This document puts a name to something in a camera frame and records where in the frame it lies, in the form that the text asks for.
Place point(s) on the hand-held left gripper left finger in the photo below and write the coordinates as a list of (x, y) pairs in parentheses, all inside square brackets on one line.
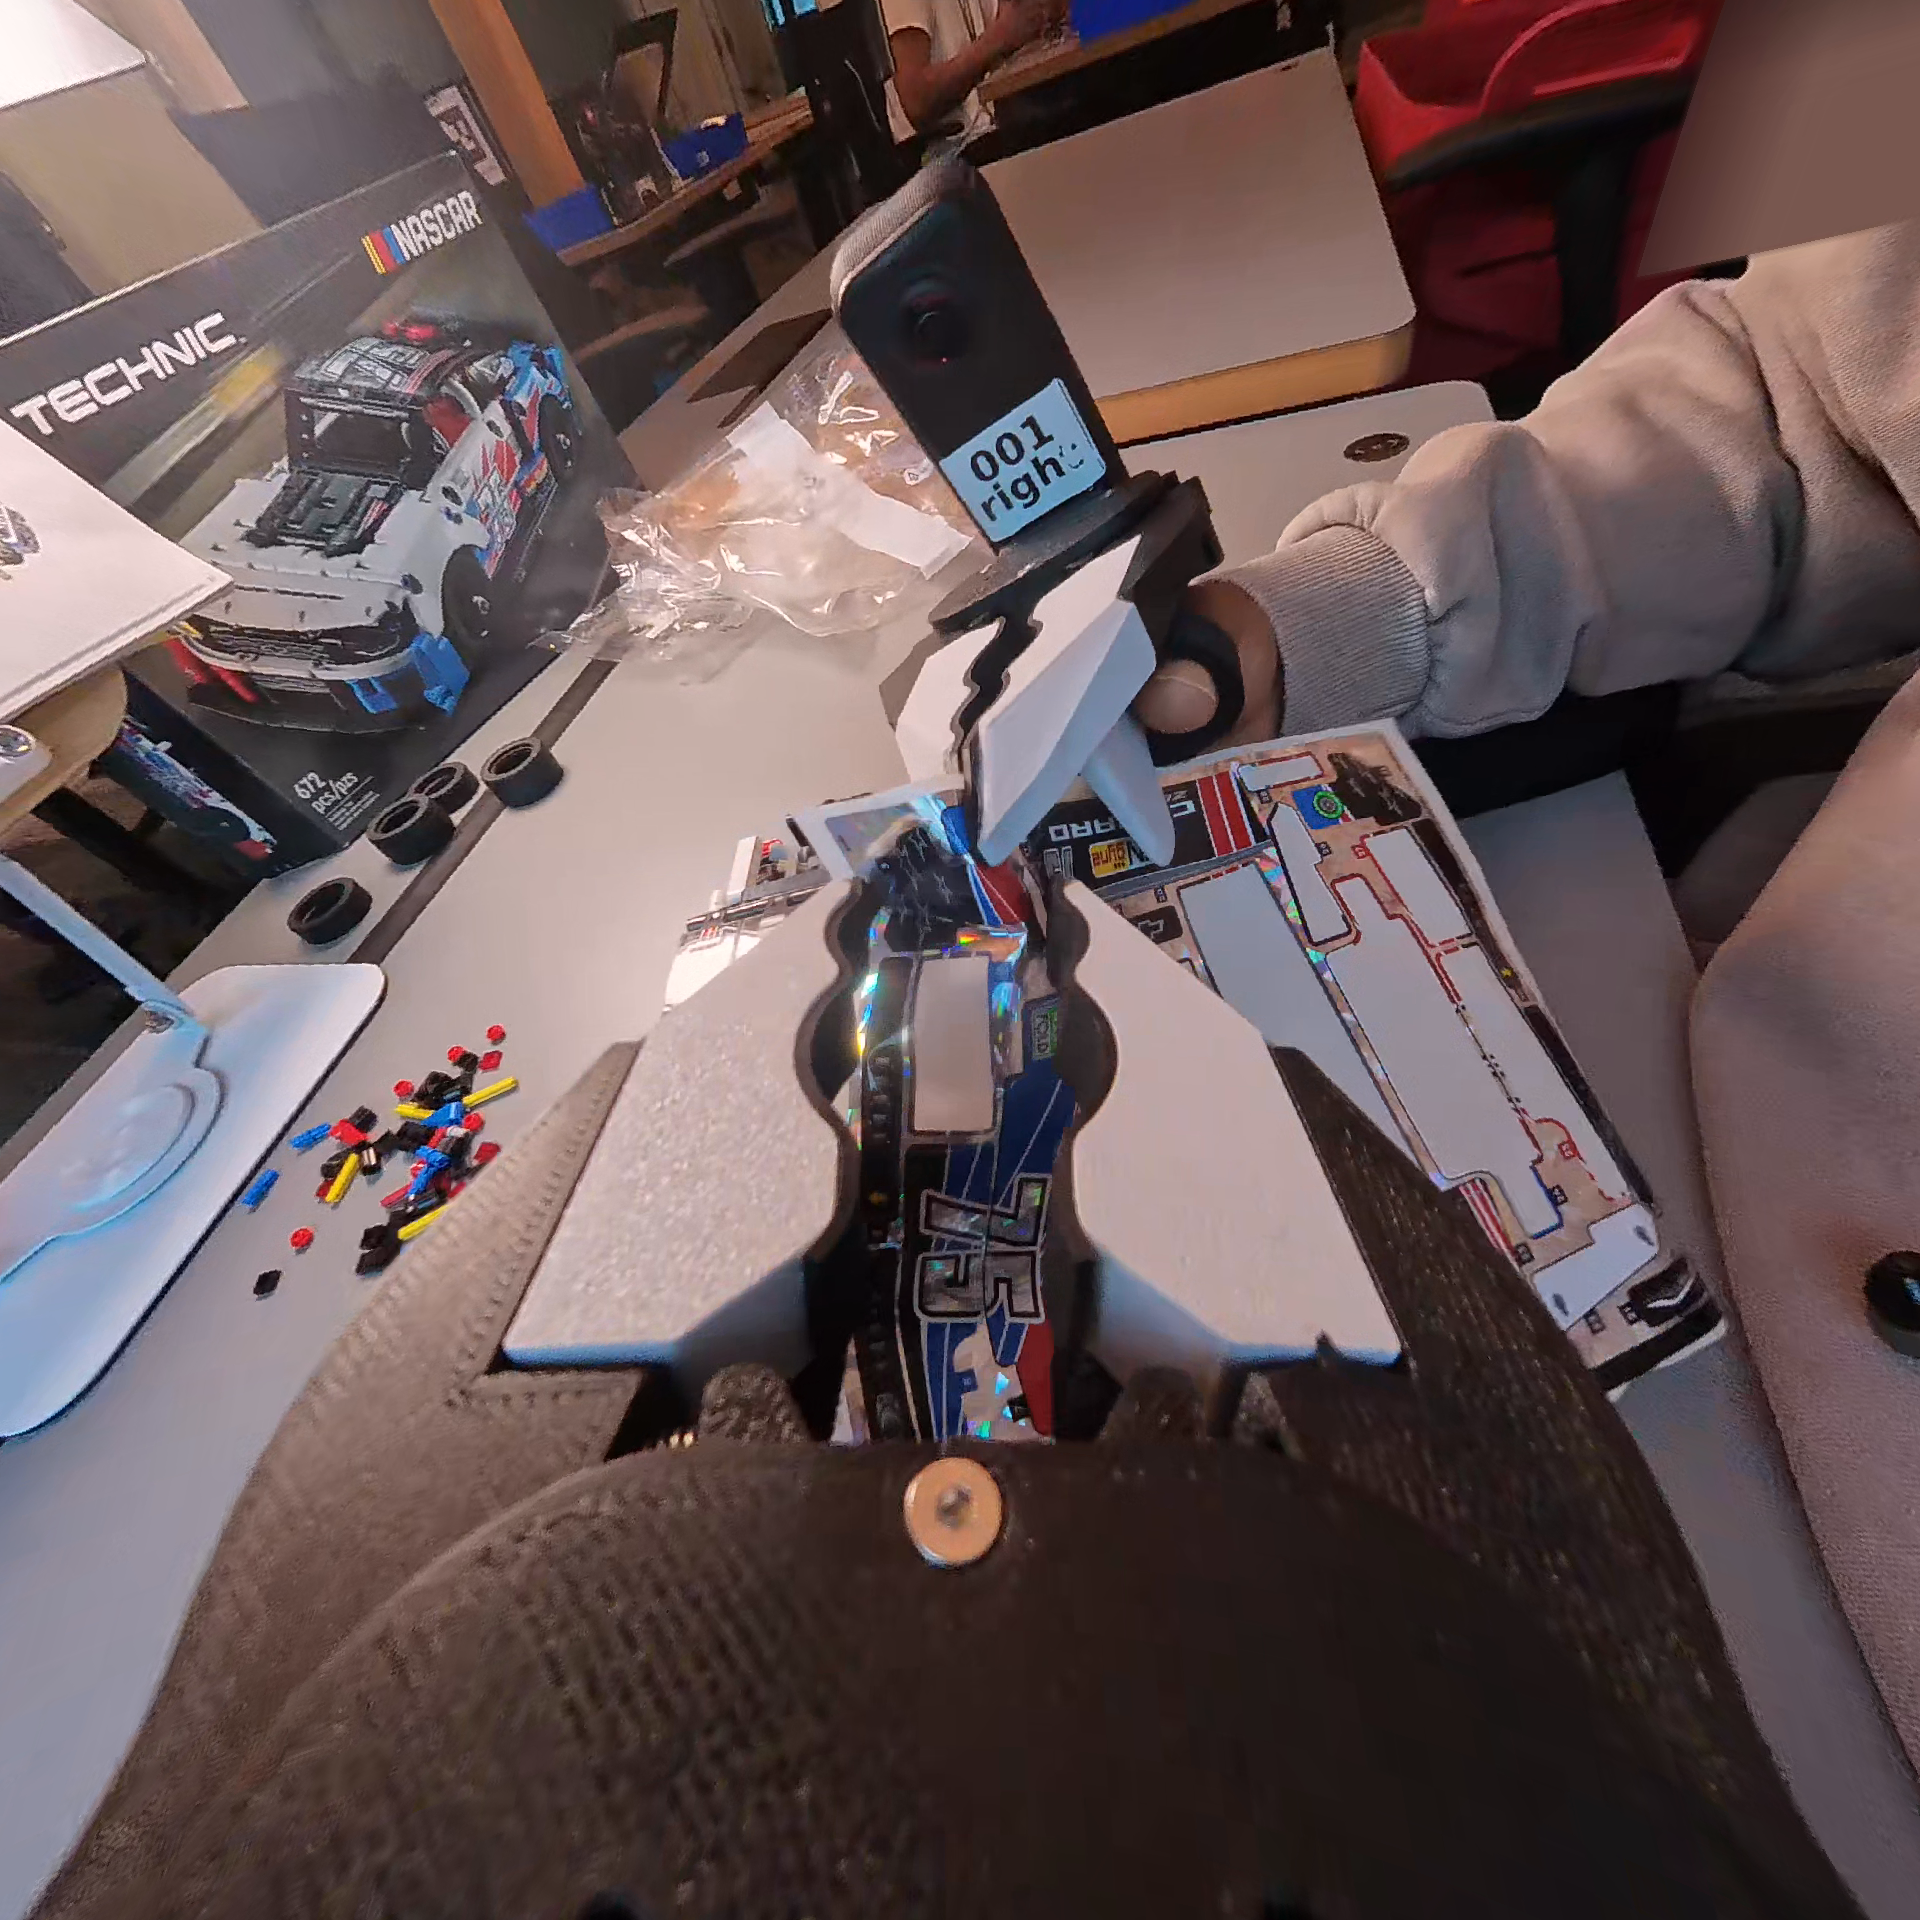
[(674, 1200)]

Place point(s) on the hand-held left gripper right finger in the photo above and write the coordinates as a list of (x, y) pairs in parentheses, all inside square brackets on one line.
[(1230, 1200)]

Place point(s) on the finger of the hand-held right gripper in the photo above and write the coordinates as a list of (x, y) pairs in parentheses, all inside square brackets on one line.
[(940, 720), (1058, 704)]

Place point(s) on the sticker sheet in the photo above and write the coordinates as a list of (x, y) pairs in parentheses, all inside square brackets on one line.
[(1425, 975)]

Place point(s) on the person's right forearm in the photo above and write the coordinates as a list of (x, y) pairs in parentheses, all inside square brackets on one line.
[(1576, 508)]

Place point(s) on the pile of small lego pieces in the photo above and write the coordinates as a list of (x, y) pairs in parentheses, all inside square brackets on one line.
[(429, 1140)]

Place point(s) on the lego set box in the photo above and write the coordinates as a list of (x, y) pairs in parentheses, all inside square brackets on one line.
[(376, 450)]

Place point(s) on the person's right hand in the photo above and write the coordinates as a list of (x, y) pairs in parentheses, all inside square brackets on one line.
[(1259, 660)]

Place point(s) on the clear plastic bags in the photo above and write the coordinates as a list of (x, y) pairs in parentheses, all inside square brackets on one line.
[(749, 524)]

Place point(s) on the small blue bin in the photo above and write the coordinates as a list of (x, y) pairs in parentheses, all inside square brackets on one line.
[(562, 224), (706, 152)]

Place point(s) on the black rubber tyre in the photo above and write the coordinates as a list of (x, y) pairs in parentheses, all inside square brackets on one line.
[(520, 773), (408, 830), (330, 912), (445, 786)]

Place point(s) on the black white marker tag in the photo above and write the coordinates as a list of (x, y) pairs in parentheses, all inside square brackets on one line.
[(465, 127)]

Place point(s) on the person's beige sweatshirt torso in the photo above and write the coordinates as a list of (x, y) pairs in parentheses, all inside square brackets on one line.
[(1799, 1051)]

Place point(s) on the red chair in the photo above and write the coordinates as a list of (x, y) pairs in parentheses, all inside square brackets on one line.
[(1516, 90)]

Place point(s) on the white instruction booklet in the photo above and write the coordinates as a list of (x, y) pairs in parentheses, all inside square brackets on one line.
[(76, 585)]

